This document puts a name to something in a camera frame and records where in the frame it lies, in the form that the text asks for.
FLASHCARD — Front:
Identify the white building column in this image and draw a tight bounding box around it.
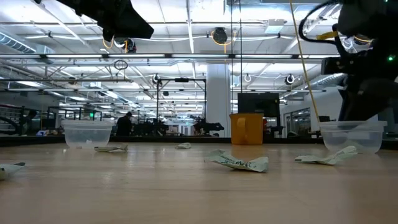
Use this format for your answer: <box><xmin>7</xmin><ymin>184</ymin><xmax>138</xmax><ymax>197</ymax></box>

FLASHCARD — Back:
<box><xmin>206</xmin><ymin>63</ymin><xmax>231</xmax><ymax>138</ymax></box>

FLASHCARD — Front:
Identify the hanging yellow cord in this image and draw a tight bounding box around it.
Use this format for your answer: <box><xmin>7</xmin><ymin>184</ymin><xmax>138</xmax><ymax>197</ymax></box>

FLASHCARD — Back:
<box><xmin>289</xmin><ymin>0</ymin><xmax>321</xmax><ymax>123</ymax></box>

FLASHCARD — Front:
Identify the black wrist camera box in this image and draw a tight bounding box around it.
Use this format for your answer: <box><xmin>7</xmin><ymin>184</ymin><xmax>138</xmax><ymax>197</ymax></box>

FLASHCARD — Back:
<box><xmin>321</xmin><ymin>57</ymin><xmax>348</xmax><ymax>75</ymax></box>

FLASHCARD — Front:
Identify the clear plastic bin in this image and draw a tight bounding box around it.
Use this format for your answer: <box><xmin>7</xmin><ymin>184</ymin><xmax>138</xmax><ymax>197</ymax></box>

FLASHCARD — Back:
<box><xmin>319</xmin><ymin>120</ymin><xmax>388</xmax><ymax>154</ymax></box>
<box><xmin>61</xmin><ymin>119</ymin><xmax>115</xmax><ymax>149</ymax></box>

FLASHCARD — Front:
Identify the black background rig frame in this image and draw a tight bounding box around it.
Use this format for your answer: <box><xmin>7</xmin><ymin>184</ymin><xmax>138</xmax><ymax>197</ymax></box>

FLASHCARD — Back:
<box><xmin>155</xmin><ymin>77</ymin><xmax>207</xmax><ymax>137</ymax></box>

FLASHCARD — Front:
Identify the yellow mug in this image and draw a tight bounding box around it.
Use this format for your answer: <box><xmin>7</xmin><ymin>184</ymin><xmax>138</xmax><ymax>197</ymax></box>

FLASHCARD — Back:
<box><xmin>229</xmin><ymin>113</ymin><xmax>264</xmax><ymax>146</ymax></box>

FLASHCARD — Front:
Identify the black looped gripper cable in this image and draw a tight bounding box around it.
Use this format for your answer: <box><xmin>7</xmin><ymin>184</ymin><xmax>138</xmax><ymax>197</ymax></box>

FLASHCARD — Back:
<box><xmin>298</xmin><ymin>0</ymin><xmax>341</xmax><ymax>45</ymax></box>

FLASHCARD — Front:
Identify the person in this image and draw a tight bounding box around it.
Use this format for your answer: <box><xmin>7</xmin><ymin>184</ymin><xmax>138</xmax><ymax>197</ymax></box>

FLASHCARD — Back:
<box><xmin>116</xmin><ymin>111</ymin><xmax>134</xmax><ymax>137</ymax></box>

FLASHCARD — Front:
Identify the black ceiling cable reel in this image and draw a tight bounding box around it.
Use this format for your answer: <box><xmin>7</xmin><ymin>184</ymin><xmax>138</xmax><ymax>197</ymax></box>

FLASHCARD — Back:
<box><xmin>211</xmin><ymin>27</ymin><xmax>229</xmax><ymax>45</ymax></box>

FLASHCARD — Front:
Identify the black monitor screen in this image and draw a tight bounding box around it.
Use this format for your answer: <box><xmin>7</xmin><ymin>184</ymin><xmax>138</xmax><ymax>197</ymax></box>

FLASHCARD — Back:
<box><xmin>238</xmin><ymin>92</ymin><xmax>280</xmax><ymax>118</ymax></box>

